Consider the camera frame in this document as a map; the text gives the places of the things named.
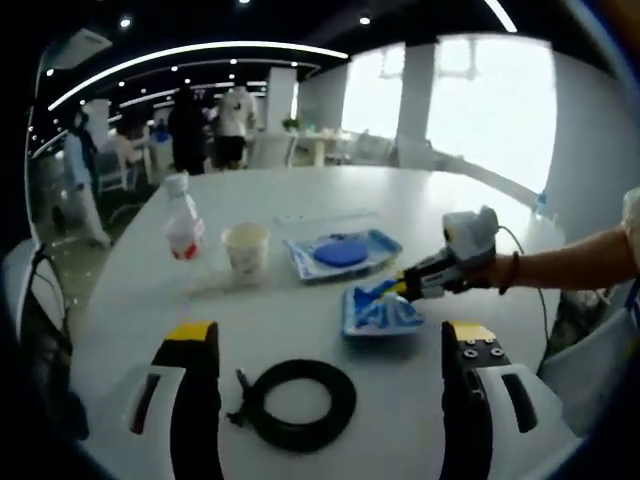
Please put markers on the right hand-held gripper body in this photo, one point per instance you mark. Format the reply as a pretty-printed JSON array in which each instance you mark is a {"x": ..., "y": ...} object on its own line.
[{"x": 472, "y": 232}]

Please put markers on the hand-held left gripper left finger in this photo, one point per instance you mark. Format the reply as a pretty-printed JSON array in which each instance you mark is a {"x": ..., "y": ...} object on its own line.
[{"x": 195, "y": 410}]

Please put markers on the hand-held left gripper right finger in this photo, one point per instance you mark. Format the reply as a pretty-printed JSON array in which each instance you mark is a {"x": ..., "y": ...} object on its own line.
[{"x": 460, "y": 410}]

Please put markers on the blue tissue pack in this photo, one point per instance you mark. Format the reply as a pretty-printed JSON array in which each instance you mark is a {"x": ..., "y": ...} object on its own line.
[{"x": 380, "y": 317}]

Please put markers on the wet wipes pack blue lid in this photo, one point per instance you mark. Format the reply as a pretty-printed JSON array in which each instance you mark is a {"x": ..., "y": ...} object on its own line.
[{"x": 340, "y": 255}]

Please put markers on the white paper cup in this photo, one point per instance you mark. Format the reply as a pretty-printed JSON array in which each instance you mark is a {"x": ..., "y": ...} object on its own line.
[{"x": 246, "y": 255}]

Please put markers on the clear plastic bottle red label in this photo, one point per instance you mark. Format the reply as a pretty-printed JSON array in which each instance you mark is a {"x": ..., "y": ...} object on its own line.
[{"x": 182, "y": 225}]

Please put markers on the person's right hand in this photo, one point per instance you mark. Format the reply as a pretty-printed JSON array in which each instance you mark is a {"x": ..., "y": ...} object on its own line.
[{"x": 487, "y": 275}]

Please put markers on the small water bottle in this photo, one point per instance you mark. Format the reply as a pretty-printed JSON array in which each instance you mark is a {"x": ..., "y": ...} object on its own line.
[{"x": 541, "y": 201}]

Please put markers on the white table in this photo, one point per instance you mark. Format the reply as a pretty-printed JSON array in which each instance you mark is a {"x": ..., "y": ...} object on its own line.
[{"x": 300, "y": 315}]

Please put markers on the white mesh chair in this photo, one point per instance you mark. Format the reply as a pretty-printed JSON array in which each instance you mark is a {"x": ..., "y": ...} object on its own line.
[{"x": 595, "y": 365}]

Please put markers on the white background desk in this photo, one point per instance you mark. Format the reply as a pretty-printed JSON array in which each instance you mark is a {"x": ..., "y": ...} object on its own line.
[{"x": 325, "y": 147}]

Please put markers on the small green plant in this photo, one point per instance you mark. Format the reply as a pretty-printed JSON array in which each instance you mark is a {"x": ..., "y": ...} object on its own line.
[{"x": 290, "y": 124}]

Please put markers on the white side desk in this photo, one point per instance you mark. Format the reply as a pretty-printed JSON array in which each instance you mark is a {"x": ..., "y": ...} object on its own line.
[{"x": 25, "y": 295}]

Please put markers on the blue water jug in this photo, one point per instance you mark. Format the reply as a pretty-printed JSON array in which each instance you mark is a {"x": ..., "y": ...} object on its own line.
[{"x": 162, "y": 137}]

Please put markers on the ceiling air conditioner unit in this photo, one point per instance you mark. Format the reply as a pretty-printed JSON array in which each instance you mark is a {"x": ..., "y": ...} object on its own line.
[{"x": 82, "y": 47}]

